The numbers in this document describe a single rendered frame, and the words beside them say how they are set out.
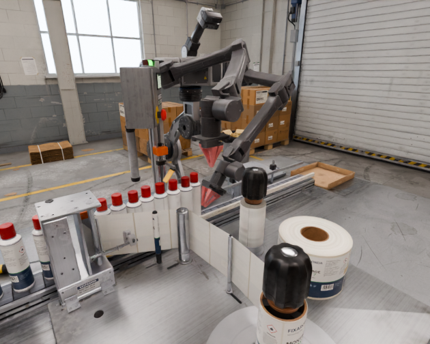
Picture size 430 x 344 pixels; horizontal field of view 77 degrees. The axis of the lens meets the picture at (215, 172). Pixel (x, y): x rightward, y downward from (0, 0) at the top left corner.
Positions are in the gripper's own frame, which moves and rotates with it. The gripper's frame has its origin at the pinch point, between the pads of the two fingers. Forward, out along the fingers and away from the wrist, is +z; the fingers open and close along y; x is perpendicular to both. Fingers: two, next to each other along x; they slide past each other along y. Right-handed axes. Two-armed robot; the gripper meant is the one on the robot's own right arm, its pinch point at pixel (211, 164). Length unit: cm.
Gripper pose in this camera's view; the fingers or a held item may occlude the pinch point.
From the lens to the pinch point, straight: 83.5
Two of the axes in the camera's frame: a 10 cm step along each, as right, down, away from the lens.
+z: 0.0, 9.4, 3.4
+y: 7.7, -2.2, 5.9
